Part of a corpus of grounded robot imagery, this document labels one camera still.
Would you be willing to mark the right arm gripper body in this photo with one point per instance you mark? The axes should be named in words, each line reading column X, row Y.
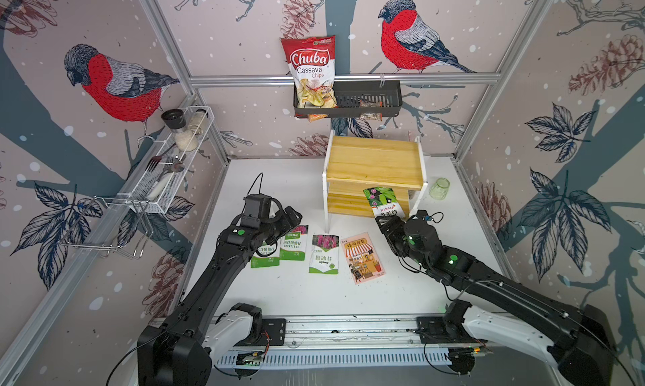
column 397, row 238

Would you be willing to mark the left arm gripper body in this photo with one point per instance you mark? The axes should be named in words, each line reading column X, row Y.
column 280, row 225

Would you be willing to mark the green seed bag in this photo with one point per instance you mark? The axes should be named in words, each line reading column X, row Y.
column 293, row 246
column 266, row 257

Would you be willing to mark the white seed packet shelf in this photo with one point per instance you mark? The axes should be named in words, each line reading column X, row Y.
column 383, row 202

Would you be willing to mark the picture seed packet shelf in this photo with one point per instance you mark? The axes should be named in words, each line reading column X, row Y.
column 362, row 259

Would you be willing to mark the white mimosa seed bag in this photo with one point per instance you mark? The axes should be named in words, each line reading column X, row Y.
column 325, row 255

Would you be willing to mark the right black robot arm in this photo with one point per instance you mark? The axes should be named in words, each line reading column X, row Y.
column 575, row 341

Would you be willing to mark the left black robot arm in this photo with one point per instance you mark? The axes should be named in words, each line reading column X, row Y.
column 174, row 353

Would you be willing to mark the wooden two-tier shelf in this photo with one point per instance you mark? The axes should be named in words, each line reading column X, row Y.
column 353, row 164

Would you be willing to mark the red Chuba cassava chips bag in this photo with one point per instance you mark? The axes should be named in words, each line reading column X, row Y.
column 311, row 62

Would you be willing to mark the green glass cup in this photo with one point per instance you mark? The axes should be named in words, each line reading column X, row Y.
column 440, row 189

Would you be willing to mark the black lid grinder bottle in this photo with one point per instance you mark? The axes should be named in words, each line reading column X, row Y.
column 185, row 139

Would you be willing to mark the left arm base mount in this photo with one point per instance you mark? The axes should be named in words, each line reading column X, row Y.
column 263, row 331

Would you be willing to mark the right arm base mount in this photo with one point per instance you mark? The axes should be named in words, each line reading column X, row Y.
column 438, row 330

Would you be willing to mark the white wire wall rack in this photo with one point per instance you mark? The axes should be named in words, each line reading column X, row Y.
column 172, row 156

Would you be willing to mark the black wall basket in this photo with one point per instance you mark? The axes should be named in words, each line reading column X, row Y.
column 356, row 98

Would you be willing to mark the fork in wire rack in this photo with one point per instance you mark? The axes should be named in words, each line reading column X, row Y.
column 156, row 160

